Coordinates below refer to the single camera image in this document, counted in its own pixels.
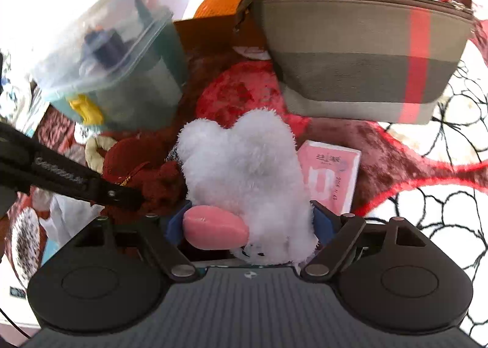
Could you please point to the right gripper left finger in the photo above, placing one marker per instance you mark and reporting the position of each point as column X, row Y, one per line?
column 161, row 235

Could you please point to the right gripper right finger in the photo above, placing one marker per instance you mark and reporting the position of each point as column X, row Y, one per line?
column 337, row 236

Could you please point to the pink small card box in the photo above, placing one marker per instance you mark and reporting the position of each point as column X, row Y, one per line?
column 330, row 174

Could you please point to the dark red plush toy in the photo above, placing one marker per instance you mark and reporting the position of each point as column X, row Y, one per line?
column 140, row 162

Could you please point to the white plush bunny toy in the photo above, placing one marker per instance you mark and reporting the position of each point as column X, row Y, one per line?
column 252, row 170

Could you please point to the striped white bedsheet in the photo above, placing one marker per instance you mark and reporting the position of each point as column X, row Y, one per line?
column 22, row 104

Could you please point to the beige hair scrunchie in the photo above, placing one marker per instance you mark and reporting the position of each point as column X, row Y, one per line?
column 93, row 158

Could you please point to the clear teal storage box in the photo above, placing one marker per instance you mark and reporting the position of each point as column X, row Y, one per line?
column 120, row 67

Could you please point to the olive striped zipper pouch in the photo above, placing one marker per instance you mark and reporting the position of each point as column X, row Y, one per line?
column 372, row 60

